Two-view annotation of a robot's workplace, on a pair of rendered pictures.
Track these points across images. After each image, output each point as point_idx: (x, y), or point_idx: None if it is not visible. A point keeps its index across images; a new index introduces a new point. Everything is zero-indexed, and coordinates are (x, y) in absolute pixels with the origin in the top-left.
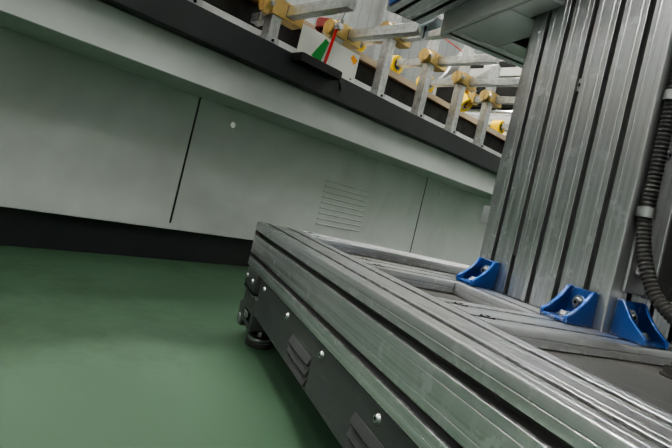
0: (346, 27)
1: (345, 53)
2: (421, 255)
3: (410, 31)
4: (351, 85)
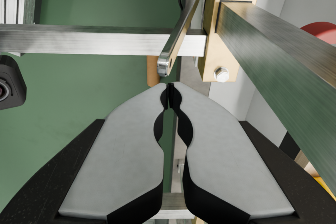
0: (209, 24)
1: (198, 25)
2: None
3: (16, 24)
4: None
